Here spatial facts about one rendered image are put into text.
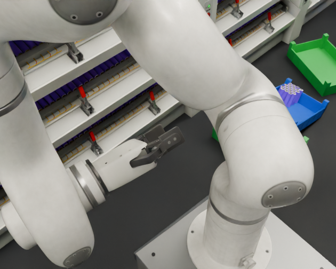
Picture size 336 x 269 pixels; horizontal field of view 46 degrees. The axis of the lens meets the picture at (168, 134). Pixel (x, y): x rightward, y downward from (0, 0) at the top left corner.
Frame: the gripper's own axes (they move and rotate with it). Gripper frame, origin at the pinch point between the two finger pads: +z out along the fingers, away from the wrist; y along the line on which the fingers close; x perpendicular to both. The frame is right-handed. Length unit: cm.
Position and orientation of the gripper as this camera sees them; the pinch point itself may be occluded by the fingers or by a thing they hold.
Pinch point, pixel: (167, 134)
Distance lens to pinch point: 74.1
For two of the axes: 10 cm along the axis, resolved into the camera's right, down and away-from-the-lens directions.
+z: 8.2, -5.0, 2.6
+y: 3.4, 0.6, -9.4
